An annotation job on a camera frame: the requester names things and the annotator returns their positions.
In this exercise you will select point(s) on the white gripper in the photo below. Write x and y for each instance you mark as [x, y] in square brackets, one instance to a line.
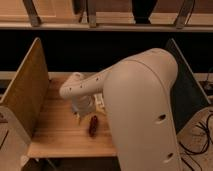
[83, 105]

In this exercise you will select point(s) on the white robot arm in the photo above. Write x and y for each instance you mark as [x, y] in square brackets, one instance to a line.
[136, 94]

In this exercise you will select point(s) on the dark red bottle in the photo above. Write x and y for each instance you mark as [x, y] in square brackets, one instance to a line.
[93, 126]

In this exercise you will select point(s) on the left wooden side panel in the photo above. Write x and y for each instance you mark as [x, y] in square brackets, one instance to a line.
[23, 98]

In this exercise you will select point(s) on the right dark side panel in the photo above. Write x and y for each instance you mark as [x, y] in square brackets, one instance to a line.
[188, 98]

